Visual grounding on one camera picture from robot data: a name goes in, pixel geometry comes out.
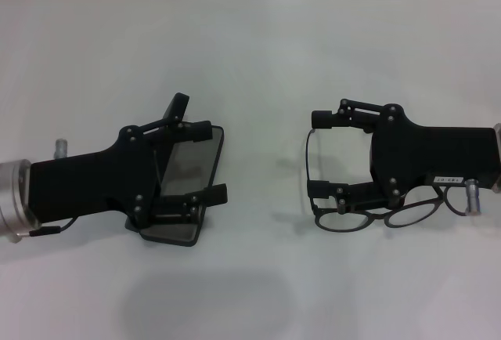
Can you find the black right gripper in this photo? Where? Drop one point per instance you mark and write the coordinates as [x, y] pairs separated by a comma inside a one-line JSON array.
[[430, 156]]

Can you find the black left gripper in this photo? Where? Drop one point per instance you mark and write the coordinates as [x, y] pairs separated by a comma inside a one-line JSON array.
[[86, 183]]

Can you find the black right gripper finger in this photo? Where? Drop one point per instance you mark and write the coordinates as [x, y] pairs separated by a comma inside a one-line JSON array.
[[215, 195], [200, 130]]

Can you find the black glasses case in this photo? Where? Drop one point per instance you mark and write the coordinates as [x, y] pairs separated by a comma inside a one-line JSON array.
[[195, 163]]

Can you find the black glasses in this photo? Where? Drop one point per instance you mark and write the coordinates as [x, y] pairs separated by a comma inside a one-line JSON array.
[[381, 219]]

